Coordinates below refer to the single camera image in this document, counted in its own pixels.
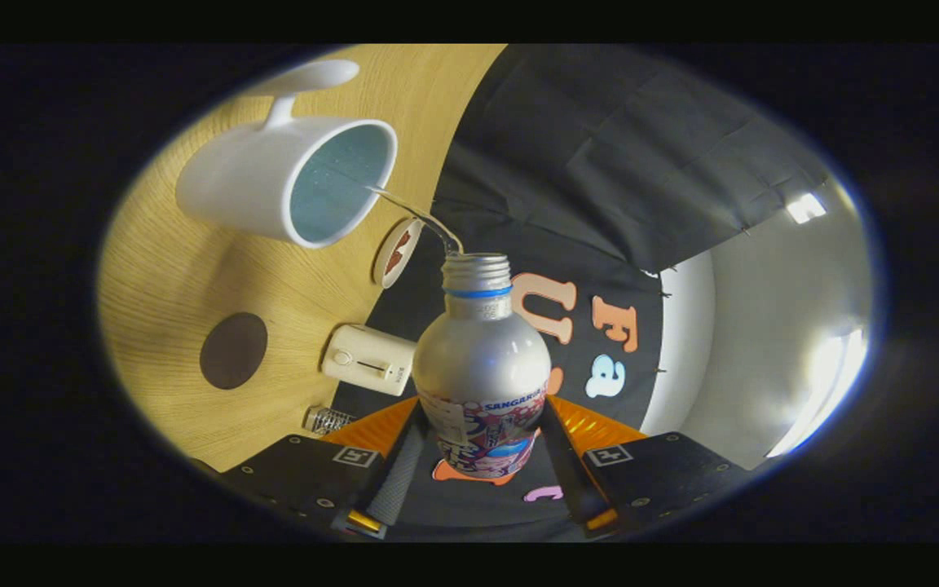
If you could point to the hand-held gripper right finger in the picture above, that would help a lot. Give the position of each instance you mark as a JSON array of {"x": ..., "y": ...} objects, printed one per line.
[{"x": 574, "y": 481}]

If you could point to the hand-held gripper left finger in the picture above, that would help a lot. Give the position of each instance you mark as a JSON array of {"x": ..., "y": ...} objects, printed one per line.
[{"x": 398, "y": 481}]

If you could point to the silver juice bottle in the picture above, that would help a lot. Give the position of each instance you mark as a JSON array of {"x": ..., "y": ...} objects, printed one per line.
[{"x": 482, "y": 359}]

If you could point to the brown round coaster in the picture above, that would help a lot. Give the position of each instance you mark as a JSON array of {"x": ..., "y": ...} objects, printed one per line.
[{"x": 233, "y": 350}]

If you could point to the white cup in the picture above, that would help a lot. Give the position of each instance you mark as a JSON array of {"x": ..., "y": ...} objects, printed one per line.
[{"x": 241, "y": 183}]

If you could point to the white toaster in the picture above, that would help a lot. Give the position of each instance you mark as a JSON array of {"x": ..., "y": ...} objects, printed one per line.
[{"x": 363, "y": 359}]

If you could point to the red food piece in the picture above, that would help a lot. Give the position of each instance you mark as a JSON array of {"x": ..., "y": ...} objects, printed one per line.
[
  {"x": 403, "y": 240},
  {"x": 394, "y": 261}
]

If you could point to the white round plate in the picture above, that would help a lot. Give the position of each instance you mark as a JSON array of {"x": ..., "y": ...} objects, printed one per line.
[{"x": 409, "y": 257}]

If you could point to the wooden table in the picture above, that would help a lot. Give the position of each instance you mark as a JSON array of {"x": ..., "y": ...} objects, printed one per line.
[{"x": 192, "y": 277}]

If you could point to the black backdrop cloth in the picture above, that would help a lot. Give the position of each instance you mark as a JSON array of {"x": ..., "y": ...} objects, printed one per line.
[{"x": 600, "y": 163}]

